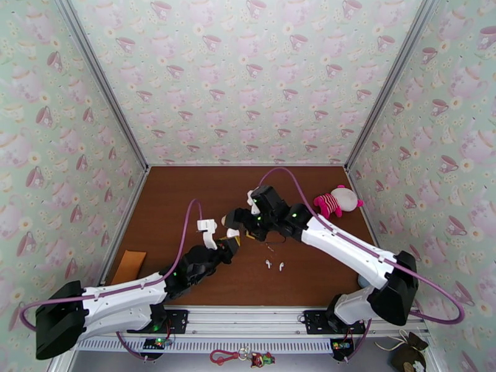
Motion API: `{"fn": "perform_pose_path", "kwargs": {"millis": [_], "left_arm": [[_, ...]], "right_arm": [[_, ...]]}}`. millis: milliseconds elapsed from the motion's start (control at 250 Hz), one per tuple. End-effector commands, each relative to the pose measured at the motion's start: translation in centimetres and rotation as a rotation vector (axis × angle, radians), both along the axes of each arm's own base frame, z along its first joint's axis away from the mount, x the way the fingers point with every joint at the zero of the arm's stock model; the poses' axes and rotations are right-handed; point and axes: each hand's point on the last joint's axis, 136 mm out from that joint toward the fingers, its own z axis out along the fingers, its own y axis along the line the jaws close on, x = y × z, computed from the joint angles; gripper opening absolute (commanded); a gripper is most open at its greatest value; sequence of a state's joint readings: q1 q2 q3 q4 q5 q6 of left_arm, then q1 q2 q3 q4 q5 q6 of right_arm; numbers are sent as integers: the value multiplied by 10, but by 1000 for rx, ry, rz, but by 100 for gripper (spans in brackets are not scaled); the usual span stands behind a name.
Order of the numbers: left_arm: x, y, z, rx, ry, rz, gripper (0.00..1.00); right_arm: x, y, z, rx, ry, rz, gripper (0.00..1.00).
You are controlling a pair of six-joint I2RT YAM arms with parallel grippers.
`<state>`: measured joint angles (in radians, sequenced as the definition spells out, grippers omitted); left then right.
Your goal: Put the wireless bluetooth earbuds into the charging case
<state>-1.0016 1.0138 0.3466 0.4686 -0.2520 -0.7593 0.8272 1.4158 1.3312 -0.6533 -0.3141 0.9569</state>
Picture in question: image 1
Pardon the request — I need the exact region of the pink striped plush toy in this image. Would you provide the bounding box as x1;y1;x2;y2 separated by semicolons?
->
312;185;365;220

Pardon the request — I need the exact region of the orange leather pouch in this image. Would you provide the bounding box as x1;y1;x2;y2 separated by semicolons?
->
110;250;148;286

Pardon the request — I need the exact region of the small red figure charm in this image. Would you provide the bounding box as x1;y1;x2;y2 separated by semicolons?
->
249;352;276;369

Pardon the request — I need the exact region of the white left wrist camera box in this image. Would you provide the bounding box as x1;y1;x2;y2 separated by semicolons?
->
196;218;219;251

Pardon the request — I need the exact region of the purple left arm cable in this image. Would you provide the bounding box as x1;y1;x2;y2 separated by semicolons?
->
19;198;204;362

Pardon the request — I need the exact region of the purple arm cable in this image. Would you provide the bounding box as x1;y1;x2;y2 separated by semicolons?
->
259;167;465;362
19;198;204;362

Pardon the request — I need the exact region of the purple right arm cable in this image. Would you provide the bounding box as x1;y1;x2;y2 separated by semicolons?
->
259;167;465;362

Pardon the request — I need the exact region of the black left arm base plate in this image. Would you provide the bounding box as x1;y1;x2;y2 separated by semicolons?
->
128;309;188;334

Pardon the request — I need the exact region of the aluminium mounting rail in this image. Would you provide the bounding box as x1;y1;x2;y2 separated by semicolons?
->
63;304;431;337

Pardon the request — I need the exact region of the white slotted cable duct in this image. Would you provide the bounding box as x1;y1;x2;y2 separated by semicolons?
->
75;337;334;354

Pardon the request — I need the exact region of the red carabiner keychain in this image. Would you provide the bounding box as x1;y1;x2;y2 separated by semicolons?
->
209;349;241;366

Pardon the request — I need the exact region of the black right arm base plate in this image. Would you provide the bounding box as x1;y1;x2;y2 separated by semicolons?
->
302;309;367;335

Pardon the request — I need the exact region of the aluminium frame post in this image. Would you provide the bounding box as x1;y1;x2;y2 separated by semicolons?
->
343;0;445;172
52;0;151;171

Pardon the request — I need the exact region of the brown drawstring pouch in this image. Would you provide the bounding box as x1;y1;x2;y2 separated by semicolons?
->
373;329;429;372

